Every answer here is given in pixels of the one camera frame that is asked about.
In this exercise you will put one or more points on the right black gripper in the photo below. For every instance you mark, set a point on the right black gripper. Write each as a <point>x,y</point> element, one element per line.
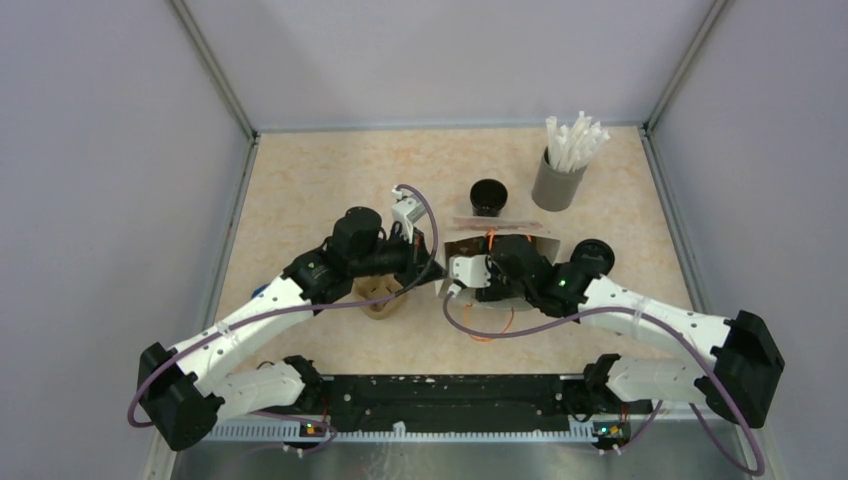
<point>495,290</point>

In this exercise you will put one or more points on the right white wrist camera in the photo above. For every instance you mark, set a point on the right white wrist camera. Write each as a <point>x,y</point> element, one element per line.
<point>469,272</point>

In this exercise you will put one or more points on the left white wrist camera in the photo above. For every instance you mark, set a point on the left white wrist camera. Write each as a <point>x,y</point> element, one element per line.
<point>407,210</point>

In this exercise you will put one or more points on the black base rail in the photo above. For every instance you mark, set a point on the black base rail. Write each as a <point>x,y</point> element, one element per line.
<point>499,403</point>

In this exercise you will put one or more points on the stack of black lids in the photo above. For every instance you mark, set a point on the stack of black lids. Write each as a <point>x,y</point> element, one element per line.
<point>595,255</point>

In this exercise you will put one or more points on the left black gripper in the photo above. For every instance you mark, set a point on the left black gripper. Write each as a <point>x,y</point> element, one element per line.
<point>416,255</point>

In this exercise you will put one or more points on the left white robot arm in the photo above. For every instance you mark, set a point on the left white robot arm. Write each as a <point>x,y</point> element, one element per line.
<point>185,390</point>

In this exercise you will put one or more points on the beige paper takeout bag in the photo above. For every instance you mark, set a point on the beige paper takeout bag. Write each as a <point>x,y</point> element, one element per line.
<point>464,236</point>

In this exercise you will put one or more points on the brown pulp cup carrier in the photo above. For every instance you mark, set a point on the brown pulp cup carrier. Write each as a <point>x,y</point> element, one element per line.
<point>380,288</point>

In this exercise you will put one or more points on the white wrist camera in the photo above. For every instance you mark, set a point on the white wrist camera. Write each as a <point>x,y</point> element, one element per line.
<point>469,272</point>
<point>407,210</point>

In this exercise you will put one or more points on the stack of black cups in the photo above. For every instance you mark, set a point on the stack of black cups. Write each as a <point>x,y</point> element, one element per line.
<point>488,197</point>

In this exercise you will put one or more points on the grey cylindrical straw holder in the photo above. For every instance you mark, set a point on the grey cylindrical straw holder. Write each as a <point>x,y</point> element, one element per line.
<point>554,191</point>

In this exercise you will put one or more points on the blue toy block left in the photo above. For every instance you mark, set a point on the blue toy block left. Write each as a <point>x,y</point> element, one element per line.
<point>259,291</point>

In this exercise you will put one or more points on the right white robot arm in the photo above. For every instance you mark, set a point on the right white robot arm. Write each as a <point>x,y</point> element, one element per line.
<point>732,365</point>

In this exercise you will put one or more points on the bundle of white straws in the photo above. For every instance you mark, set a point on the bundle of white straws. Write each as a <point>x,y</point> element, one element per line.
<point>572,147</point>

